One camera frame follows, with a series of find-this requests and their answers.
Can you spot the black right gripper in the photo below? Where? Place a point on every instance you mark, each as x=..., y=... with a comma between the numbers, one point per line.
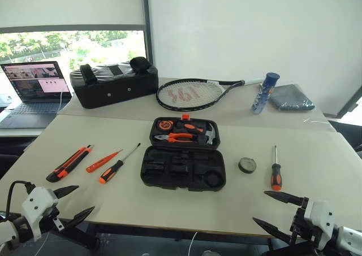
x=298, y=225

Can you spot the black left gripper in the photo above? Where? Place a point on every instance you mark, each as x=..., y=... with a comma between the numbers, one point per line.
x=58, y=219

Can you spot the orange black utility knife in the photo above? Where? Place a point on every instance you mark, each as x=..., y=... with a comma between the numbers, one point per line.
x=68, y=165

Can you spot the orange test pen screwdriver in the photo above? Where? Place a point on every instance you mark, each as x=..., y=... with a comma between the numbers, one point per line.
x=99, y=164

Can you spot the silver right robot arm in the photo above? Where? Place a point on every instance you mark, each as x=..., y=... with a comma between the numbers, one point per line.
x=349, y=239

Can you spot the black tool case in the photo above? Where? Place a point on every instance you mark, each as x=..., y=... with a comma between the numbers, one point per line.
x=158, y=179

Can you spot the black electrical tape roll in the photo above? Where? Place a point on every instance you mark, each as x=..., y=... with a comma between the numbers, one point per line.
x=247, y=166

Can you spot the dark open laptop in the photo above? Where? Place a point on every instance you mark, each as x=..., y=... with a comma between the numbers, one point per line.
x=31, y=112

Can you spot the steel claw hammer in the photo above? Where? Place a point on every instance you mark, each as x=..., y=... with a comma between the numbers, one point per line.
x=210, y=136

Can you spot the dark chair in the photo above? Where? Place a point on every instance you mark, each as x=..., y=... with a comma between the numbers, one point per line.
x=348, y=134

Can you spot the grey folded cloth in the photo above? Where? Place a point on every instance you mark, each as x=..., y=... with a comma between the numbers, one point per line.
x=291, y=97

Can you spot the blue patterned tube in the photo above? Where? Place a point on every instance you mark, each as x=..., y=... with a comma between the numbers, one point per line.
x=263, y=95

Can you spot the orange black tape measure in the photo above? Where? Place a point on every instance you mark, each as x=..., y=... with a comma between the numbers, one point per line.
x=164, y=125

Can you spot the black padded bag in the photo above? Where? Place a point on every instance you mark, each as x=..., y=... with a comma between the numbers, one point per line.
x=113, y=89

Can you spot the black white tennis racket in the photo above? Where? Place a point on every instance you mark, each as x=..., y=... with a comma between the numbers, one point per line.
x=167, y=104

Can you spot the white roller blind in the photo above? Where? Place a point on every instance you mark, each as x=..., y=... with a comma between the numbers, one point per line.
x=70, y=4

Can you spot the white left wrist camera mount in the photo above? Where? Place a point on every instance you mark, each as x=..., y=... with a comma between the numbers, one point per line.
x=36, y=203

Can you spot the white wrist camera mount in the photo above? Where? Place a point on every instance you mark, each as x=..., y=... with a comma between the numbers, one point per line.
x=318, y=216
x=36, y=203

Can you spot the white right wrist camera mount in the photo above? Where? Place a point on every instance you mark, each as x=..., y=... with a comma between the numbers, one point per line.
x=318, y=216

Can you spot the dark window frame post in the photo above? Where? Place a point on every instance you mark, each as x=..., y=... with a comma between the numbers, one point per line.
x=147, y=24

